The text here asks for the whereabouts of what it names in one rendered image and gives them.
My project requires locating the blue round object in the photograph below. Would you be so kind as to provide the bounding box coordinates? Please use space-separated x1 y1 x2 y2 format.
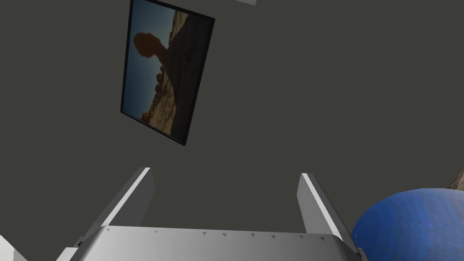
351 188 464 261

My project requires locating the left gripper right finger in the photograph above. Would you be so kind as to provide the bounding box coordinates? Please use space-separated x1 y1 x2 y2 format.
296 173 363 259

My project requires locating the black framed desert rock picture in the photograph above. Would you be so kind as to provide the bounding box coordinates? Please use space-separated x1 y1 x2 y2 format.
120 0 216 146

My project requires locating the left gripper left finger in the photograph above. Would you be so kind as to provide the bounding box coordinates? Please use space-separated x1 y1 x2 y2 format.
77 167 156 249

